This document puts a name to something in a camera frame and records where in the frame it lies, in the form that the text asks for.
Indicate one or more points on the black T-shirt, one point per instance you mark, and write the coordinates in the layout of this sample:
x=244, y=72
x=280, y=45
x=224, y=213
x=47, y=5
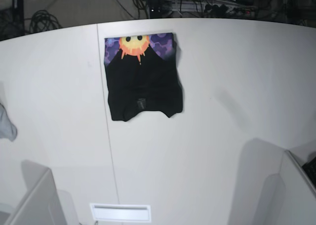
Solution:
x=142, y=75

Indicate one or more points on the white slotted plate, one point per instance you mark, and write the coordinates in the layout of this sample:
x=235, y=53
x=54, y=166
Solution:
x=121, y=213

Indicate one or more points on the grey cloth at left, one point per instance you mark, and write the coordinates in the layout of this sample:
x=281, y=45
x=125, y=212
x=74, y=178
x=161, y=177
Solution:
x=7, y=129

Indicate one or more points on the white left partition panel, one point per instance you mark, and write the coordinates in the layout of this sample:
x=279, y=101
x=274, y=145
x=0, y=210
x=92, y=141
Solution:
x=39, y=206

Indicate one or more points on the white partition panel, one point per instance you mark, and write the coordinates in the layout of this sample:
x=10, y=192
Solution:
x=293, y=201
x=39, y=206

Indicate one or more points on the black keyboard at right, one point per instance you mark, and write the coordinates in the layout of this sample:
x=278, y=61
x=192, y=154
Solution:
x=310, y=170

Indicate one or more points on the white right partition panel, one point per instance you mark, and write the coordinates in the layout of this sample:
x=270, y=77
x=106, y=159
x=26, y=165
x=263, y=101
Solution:
x=293, y=201

